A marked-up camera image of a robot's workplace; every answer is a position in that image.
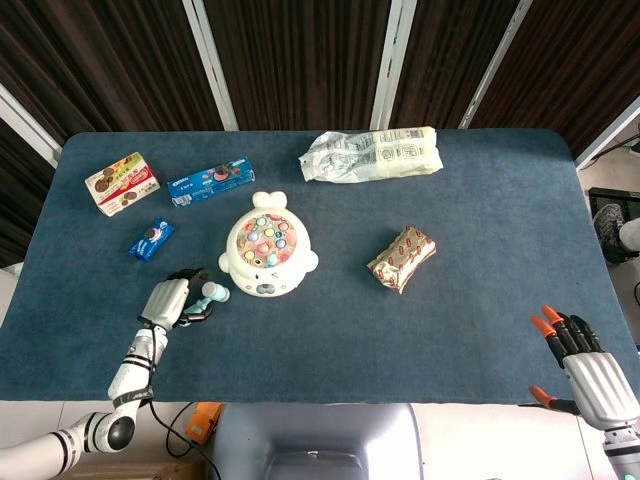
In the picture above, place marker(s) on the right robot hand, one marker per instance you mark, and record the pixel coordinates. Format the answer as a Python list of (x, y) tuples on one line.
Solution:
[(597, 387)]

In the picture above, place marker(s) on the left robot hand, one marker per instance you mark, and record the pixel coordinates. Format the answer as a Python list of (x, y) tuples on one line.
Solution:
[(167, 300)]

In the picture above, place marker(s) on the light blue toy hammer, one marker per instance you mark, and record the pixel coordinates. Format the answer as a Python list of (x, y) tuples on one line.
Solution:
[(214, 292)]

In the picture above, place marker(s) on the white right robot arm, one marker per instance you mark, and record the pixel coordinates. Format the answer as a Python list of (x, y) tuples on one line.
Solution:
[(625, 450)]

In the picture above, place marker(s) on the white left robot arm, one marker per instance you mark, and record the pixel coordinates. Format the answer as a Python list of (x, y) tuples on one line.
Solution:
[(125, 390)]

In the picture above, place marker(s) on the white seal whack-a-mole toy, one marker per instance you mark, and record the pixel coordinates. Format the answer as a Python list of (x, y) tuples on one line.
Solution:
[(268, 247)]

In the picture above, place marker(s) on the small blue Oreo packet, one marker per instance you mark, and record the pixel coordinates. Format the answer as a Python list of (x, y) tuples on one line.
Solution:
[(151, 239)]

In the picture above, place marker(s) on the cream biscuit box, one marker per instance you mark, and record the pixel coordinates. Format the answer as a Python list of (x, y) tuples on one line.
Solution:
[(122, 184)]

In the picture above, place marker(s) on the blue Oreo box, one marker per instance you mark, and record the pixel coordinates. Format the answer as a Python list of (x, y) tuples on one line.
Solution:
[(212, 181)]

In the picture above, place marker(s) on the orange device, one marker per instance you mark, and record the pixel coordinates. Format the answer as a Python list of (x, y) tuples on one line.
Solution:
[(205, 422)]

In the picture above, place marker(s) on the blue table mat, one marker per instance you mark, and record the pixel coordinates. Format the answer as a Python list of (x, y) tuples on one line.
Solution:
[(320, 340)]

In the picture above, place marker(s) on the black grey shoe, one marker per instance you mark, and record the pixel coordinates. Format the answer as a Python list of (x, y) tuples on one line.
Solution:
[(609, 230)]

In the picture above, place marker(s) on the cardboard box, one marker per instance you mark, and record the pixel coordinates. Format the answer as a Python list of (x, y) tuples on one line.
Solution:
[(150, 471)]

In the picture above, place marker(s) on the grey robot torso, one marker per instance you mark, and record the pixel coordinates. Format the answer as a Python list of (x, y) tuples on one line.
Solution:
[(317, 442)]

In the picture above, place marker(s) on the gold red snack packet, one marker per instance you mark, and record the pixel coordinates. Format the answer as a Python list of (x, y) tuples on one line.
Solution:
[(402, 259)]

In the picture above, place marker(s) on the cream crumpled bread bag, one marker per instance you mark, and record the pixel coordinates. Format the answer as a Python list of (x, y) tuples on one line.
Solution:
[(372, 154)]

